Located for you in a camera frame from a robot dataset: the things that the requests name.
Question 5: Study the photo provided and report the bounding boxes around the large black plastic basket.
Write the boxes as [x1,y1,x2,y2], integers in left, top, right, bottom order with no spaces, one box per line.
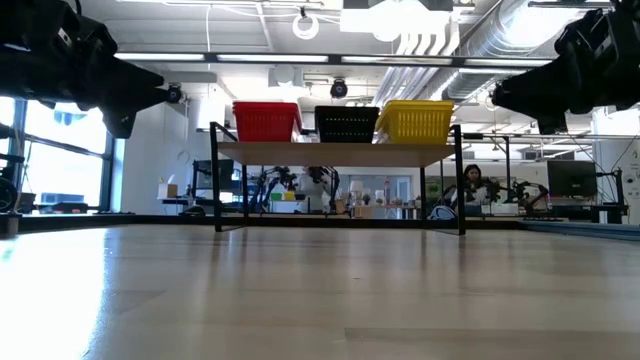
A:
[313,104,381,145]

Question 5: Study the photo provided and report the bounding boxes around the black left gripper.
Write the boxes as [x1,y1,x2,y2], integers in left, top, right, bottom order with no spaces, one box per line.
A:
[0,0,169,140]

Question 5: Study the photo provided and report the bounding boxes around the white ring fixture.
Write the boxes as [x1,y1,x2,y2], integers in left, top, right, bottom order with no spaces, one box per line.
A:
[291,11,322,42]

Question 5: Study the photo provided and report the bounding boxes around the wooden shelf black metal legs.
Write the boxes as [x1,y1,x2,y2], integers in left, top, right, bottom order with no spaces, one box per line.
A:
[208,121,468,237]

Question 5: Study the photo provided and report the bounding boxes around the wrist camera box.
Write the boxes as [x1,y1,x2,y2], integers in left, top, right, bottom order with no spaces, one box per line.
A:
[52,14,119,64]
[554,7,614,59]

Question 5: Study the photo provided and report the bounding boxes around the white round ceiling device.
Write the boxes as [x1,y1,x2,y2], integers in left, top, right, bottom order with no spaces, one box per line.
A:
[267,63,305,90]

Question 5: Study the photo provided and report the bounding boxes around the black computer monitor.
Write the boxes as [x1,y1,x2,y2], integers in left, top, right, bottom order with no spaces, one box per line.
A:
[192,158,236,191]
[545,159,599,199]

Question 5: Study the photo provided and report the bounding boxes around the large yellow plastic basket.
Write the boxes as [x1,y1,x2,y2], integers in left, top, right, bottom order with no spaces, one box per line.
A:
[374,98,456,146]

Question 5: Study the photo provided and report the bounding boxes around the blue white rounded object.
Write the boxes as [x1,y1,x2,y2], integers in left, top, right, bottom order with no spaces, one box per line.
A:
[429,204,459,222]

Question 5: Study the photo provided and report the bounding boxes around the large red plastic basket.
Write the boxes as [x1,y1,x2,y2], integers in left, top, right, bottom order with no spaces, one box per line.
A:
[232,100,304,144]

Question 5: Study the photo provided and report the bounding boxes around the black aluminium table frame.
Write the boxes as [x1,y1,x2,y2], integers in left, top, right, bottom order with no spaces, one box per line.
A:
[0,213,640,243]

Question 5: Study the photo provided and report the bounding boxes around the person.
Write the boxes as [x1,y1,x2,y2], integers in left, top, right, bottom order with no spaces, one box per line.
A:
[297,165,335,215]
[460,163,495,207]

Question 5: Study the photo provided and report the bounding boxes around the background black metal frame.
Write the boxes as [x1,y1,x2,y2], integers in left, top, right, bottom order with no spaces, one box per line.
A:
[462,131,640,201]

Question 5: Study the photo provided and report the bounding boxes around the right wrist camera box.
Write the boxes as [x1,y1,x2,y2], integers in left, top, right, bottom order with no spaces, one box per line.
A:
[554,7,614,59]

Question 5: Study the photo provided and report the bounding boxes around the black ceiling rail fixture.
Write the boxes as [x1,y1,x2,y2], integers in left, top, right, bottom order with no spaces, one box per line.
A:
[527,0,615,9]

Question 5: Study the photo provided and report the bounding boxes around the silver ventilation duct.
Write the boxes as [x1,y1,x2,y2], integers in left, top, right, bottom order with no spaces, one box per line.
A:
[379,0,569,106]

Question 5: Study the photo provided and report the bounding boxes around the linear ceiling light bar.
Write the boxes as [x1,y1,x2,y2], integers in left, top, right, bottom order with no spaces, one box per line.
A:
[113,50,555,70]

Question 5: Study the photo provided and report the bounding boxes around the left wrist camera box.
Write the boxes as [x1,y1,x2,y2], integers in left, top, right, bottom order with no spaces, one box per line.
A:
[52,14,119,64]

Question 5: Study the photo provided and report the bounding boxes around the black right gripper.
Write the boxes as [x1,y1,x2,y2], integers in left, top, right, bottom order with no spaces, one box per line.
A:
[491,0,640,136]

